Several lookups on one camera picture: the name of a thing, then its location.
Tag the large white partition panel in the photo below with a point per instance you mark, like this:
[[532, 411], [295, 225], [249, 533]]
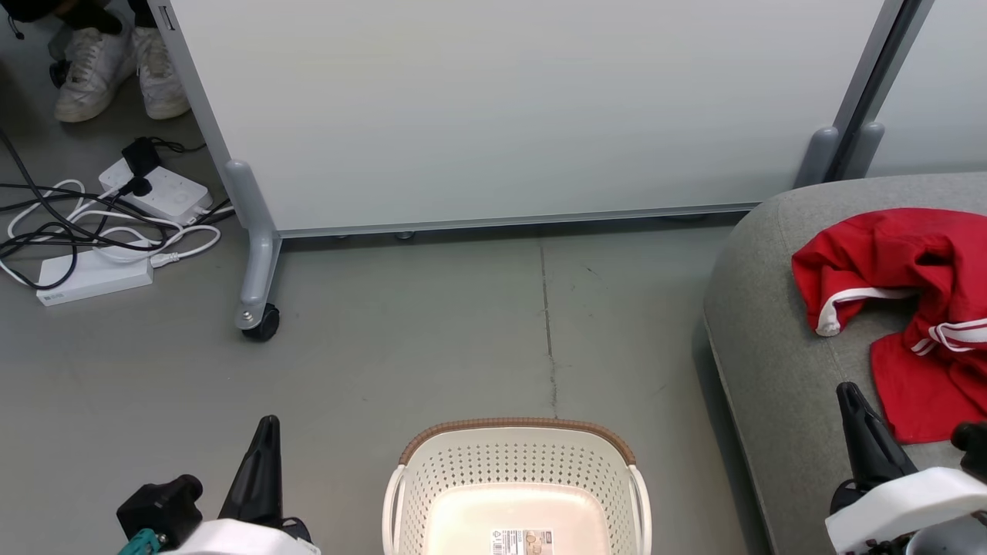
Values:
[[501, 100]]

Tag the grey fabric sofa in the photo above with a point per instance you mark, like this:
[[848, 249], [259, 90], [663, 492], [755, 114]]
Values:
[[771, 331]]

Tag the black plug-in power adapter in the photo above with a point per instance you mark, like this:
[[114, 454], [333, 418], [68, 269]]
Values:
[[142, 156]]

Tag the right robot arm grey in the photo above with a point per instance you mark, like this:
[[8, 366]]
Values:
[[952, 539]]

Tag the small black plug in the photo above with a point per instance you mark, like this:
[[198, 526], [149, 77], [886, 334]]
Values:
[[136, 186]]

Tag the grey partition leg stub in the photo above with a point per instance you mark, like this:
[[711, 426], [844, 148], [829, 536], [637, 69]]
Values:
[[817, 158], [864, 150]]

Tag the grey partition leg with caster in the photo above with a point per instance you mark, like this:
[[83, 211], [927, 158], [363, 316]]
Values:
[[258, 247]]

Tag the printed label sticker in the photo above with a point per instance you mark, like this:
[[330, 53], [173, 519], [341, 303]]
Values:
[[522, 542]]

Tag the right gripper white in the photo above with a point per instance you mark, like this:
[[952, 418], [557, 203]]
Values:
[[906, 505]]

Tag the flat white adapter box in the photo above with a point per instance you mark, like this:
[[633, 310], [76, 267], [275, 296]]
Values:
[[92, 277]]

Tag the black caster wheel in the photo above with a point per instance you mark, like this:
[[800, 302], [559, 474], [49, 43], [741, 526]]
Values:
[[266, 324]]

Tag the black trouser legs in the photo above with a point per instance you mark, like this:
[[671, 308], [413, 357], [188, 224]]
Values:
[[69, 11]]

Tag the white laundry basket brown rim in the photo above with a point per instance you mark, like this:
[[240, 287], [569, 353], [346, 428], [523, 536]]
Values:
[[517, 478]]

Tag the red garment white stripes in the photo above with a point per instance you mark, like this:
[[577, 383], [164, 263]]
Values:
[[917, 254]]

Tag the white sneaker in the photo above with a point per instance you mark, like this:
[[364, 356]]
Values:
[[92, 73], [160, 77]]

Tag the white power strip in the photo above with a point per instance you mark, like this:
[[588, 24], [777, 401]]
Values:
[[173, 194]]

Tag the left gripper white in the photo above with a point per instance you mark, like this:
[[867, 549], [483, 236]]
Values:
[[239, 539]]

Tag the narrow white partition panel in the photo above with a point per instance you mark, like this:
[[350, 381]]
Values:
[[941, 85]]

